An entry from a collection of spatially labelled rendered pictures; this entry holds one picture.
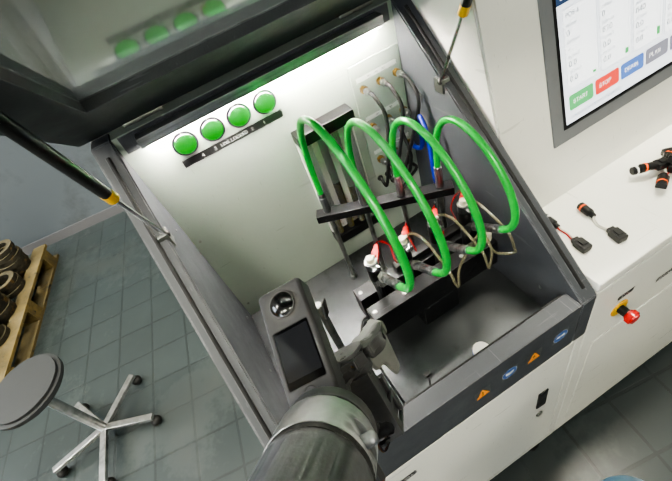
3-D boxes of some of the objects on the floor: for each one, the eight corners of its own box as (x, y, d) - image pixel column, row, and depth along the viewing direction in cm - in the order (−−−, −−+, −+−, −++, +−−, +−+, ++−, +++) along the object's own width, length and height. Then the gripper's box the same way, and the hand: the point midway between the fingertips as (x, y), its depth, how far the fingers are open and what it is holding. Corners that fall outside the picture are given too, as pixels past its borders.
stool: (66, 416, 212) (-28, 372, 173) (159, 367, 217) (87, 313, 178) (57, 521, 177) (-65, 495, 138) (167, 459, 182) (80, 417, 143)
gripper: (288, 538, 31) (332, 407, 52) (445, 461, 29) (425, 357, 50) (230, 439, 31) (297, 349, 52) (381, 355, 29) (388, 296, 50)
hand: (347, 336), depth 50 cm, fingers open, 7 cm apart
